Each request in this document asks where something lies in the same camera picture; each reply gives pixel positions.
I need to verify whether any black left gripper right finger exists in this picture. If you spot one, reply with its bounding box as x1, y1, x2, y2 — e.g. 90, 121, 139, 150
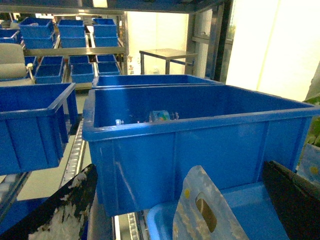
262, 161, 320, 240

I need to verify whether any small steel table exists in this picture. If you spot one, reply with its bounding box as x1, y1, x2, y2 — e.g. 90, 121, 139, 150
139, 48, 198, 75

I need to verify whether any large blue bin behind tray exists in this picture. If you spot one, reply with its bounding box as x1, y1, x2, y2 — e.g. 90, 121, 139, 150
83, 84, 320, 217

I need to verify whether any flower gift bag with figures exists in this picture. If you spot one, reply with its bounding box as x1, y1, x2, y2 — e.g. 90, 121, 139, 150
172, 165, 248, 240

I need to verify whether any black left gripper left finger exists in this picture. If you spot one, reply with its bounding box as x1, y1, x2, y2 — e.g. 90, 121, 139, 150
0, 163, 98, 240

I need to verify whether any blue plastic tray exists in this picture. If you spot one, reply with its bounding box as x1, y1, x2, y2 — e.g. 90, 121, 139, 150
146, 182, 289, 240

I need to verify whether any blue bin on left rollers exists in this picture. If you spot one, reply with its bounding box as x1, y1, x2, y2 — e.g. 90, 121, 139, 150
0, 83, 78, 175

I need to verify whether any grey chair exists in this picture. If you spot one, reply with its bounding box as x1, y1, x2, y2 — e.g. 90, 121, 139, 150
0, 43, 36, 87

